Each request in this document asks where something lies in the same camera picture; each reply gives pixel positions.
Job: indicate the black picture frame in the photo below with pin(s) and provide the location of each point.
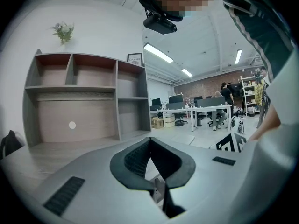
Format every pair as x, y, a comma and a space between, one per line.
135, 59

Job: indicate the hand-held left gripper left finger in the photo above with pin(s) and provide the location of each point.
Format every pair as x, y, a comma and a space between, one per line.
119, 167

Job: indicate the white office desk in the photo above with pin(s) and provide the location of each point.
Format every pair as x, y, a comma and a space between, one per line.
205, 107

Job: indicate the white flower bouquet vase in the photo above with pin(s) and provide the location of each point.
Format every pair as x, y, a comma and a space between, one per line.
63, 31

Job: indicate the black head-mounted camera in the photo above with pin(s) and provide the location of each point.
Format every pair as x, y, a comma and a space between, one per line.
160, 24

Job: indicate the white round hole cover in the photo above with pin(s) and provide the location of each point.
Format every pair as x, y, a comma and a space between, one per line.
72, 125

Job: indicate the white black mesh device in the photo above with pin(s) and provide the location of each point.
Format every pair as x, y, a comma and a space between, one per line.
237, 124

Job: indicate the grey wooden shelf unit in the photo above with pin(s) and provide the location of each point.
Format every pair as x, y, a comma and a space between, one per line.
77, 92

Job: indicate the brown cardboard box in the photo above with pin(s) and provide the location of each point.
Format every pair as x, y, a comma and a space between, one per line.
157, 123

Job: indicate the dark grey desk partition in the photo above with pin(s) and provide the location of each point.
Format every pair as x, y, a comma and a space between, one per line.
210, 101
175, 105

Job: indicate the dark green printed shirt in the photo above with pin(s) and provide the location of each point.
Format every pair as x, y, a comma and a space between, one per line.
261, 20

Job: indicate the black wall screen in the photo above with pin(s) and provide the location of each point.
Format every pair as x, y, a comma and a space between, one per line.
235, 90

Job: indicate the white storage box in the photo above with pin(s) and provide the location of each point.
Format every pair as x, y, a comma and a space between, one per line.
169, 121

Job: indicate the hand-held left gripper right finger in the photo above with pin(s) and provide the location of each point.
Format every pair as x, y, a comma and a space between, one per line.
177, 169

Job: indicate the black computer monitor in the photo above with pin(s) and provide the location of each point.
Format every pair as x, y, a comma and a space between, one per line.
175, 99
156, 101

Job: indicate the black office chair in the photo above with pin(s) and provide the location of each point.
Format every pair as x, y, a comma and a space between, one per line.
180, 118

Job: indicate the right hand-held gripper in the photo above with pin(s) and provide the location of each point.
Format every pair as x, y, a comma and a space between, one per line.
230, 144

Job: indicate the long ceiling light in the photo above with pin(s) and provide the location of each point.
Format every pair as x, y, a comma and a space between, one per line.
238, 56
187, 72
158, 53

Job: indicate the person's right forearm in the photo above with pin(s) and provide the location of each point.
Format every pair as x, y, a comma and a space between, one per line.
268, 122

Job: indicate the grey wooden desk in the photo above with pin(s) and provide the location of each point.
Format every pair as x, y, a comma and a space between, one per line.
58, 153

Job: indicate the white metal shelf rack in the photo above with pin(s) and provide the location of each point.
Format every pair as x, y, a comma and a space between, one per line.
248, 94

